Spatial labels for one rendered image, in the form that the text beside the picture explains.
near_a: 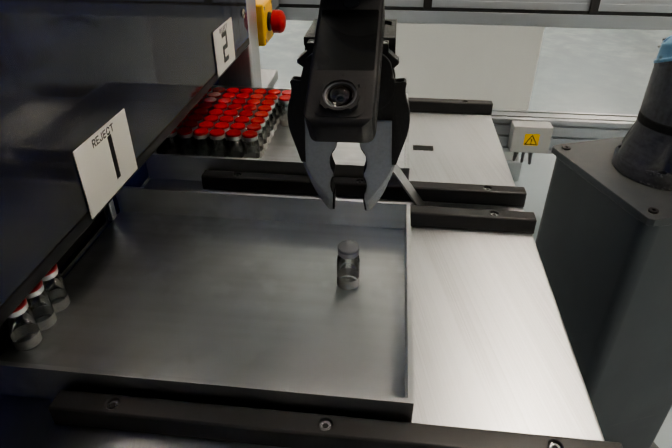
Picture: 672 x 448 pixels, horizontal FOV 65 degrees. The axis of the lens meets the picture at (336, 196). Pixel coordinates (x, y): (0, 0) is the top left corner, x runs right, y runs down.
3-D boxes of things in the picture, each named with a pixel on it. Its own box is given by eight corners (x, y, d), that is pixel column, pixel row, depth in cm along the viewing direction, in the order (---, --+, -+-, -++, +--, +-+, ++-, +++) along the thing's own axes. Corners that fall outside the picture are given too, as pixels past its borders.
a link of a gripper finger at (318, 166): (339, 182, 52) (350, 92, 47) (333, 215, 47) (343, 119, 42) (308, 178, 52) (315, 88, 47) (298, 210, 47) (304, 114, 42)
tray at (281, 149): (149, 178, 70) (144, 154, 69) (209, 104, 92) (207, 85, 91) (407, 192, 67) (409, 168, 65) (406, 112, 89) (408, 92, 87)
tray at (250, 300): (-28, 392, 42) (-45, 361, 40) (121, 210, 64) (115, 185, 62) (410, 434, 38) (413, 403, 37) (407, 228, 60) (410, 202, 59)
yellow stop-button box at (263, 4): (226, 45, 95) (221, 3, 91) (237, 34, 101) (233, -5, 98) (267, 46, 95) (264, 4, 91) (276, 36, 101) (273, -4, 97)
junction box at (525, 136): (509, 152, 170) (514, 126, 166) (506, 145, 175) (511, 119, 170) (548, 154, 169) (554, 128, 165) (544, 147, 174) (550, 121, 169)
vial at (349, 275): (335, 290, 51) (335, 255, 49) (337, 275, 53) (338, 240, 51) (358, 292, 51) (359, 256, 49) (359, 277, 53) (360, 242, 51)
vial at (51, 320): (25, 331, 47) (8, 291, 44) (39, 313, 49) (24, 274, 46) (48, 333, 47) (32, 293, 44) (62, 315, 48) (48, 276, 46)
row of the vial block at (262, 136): (242, 166, 73) (239, 136, 70) (270, 115, 88) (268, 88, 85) (258, 167, 72) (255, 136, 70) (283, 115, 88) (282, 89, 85)
